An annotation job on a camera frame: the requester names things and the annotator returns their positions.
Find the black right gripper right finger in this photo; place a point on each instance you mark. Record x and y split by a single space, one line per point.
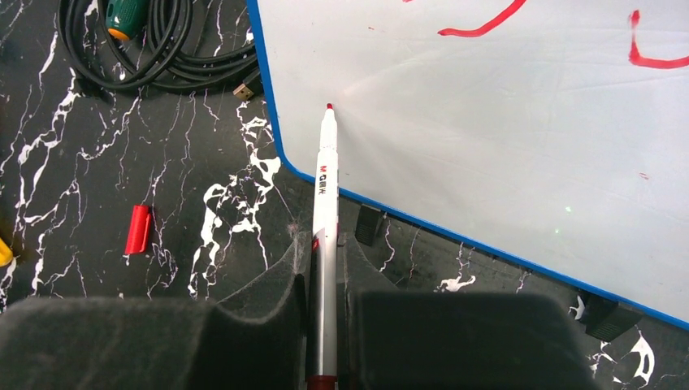
395 339

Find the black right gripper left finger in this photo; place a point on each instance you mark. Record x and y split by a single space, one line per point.
252 339

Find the white red whiteboard marker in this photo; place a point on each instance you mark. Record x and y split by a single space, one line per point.
321 353

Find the red marker cap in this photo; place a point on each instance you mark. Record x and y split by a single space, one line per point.
139 230

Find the blue framed whiteboard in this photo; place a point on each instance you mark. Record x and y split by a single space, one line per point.
552 133

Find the yellow handled screwdriver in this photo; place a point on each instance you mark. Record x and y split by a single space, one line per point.
6 254

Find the green handled screwdriver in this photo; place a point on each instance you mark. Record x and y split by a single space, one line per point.
125 18

